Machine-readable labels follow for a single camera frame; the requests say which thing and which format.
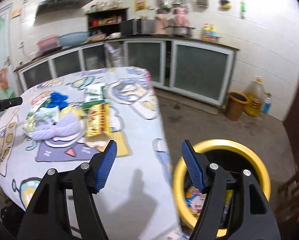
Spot kitchen counter cabinets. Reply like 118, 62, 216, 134
15, 35, 239, 107

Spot steel pot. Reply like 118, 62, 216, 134
169, 26, 195, 37

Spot yellow wrapper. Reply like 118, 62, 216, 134
23, 113, 39, 133

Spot range hood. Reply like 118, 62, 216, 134
36, 0, 94, 16

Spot pink thermos left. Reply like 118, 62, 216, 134
154, 9, 168, 35

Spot yellow wall poster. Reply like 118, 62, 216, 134
134, 0, 147, 12

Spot blue plastic basket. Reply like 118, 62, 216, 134
59, 31, 89, 47

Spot yellow blue snack bag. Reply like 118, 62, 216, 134
185, 186, 233, 224

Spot pink thermos right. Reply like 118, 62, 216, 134
174, 7, 190, 27

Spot yellow red snack box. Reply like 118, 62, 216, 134
86, 103, 111, 137

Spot cartoon printed tablecloth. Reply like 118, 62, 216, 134
0, 67, 182, 239

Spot cooking oil jug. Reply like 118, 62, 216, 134
244, 76, 265, 118

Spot blue water bottle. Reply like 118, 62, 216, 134
261, 93, 271, 115

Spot green white milk carton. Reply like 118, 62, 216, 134
84, 83, 106, 103

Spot black spice shelf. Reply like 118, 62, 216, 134
85, 8, 129, 37

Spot detergent bottles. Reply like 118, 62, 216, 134
201, 23, 218, 42

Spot brown plastic bucket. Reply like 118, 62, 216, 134
225, 91, 249, 121

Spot white sack under counter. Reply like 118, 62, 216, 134
104, 42, 124, 68

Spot yellow rimmed trash bin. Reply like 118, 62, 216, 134
173, 139, 280, 239

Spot microwave oven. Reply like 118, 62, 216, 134
120, 18, 154, 36

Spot pink plastic basin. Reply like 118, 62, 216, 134
36, 35, 60, 53

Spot blue glove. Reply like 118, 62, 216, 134
45, 92, 68, 110

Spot painted flower door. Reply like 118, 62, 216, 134
0, 4, 18, 100

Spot pink thermos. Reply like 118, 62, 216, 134
174, 7, 190, 27
154, 9, 168, 35

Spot white green wrapper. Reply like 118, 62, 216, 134
34, 107, 60, 125

